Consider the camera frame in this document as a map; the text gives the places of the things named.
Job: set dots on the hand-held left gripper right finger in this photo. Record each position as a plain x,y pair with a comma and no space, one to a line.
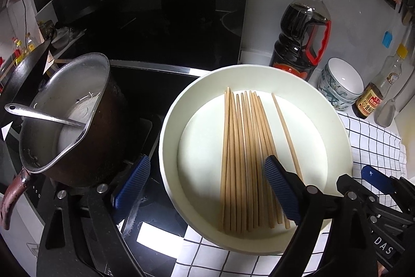
282,192

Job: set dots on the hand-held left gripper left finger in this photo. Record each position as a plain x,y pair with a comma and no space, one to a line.
134,183

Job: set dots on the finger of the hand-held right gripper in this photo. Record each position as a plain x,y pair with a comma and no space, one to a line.
345,183
374,175

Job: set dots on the pile of wooden chopsticks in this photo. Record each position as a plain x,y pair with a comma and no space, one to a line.
243,150

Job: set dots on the large white basin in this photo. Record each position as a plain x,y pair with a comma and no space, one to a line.
201,140

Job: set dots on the white grid-patterned cloth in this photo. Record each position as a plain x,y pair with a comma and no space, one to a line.
373,147

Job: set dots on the metal saucepan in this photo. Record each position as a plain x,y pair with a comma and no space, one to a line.
110,121

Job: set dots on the soy sauce bottle yellow cap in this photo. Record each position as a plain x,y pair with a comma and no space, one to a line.
368,105

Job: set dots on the white patterned ceramic bowl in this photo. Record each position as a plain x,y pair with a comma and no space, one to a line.
337,100
338,107
345,75

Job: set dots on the metal ladle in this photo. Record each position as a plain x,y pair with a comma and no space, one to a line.
39,114

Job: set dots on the cluster of condiment bottles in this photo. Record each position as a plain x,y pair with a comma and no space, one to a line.
22,46

